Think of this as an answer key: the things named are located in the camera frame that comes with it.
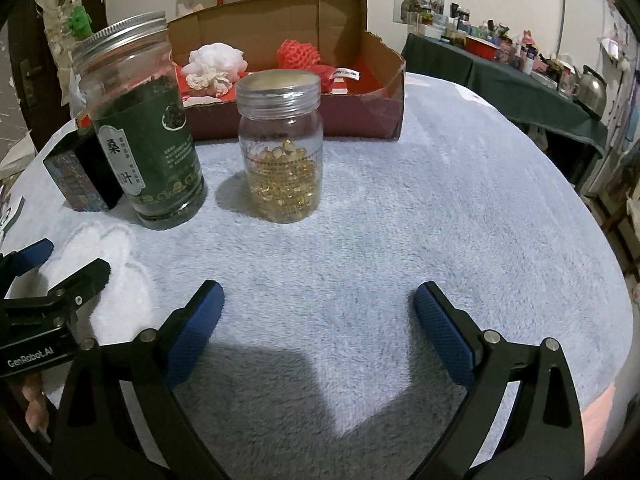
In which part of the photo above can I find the red mesh bath pouf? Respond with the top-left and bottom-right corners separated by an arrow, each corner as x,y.
277,39 -> 321,70

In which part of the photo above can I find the table with dark green cloth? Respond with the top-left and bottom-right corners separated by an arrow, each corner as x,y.
400,32 -> 610,188

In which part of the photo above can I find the steel kettle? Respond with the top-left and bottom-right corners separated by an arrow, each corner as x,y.
571,65 -> 608,121

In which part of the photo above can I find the row of cosmetic bottles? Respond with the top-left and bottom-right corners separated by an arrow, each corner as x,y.
402,0 -> 583,98

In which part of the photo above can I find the floral tin box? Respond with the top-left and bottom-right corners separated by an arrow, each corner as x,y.
42,132 -> 123,212

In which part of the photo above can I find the green plush toy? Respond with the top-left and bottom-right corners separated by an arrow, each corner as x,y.
67,5 -> 93,41

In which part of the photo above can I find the cardboard box red lining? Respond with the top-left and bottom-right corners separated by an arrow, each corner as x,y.
75,0 -> 407,142

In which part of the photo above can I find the white mesh bath pouf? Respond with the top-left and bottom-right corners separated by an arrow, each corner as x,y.
181,44 -> 247,81

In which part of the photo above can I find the hanging pocket organizer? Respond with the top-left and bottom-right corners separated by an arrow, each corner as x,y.
42,0 -> 96,126

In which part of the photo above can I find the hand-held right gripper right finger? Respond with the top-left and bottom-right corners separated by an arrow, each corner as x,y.
413,281 -> 583,480

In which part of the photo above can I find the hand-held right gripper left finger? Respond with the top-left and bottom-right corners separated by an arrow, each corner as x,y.
52,280 -> 226,480

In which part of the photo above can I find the red basin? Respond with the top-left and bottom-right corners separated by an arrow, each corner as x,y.
465,35 -> 502,59

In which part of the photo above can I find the white wardrobe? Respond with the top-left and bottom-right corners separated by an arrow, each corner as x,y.
560,0 -> 636,126

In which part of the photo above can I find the person's left hand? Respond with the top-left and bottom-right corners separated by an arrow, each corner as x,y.
22,377 -> 53,433

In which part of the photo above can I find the glass jar metal lid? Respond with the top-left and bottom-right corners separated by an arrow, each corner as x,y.
236,71 -> 325,223

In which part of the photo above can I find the door handle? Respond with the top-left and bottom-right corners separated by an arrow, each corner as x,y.
19,59 -> 37,107

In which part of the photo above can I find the pink bed sheet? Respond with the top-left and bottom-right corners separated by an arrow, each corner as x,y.
575,377 -> 621,471

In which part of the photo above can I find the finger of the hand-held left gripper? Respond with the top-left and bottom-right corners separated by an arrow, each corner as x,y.
0,239 -> 55,281
49,258 -> 112,322

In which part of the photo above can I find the cream crochet scrunchie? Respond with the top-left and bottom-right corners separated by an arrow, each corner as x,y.
186,71 -> 236,97

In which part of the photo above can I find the green label jar metal lid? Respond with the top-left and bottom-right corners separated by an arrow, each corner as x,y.
72,11 -> 208,231

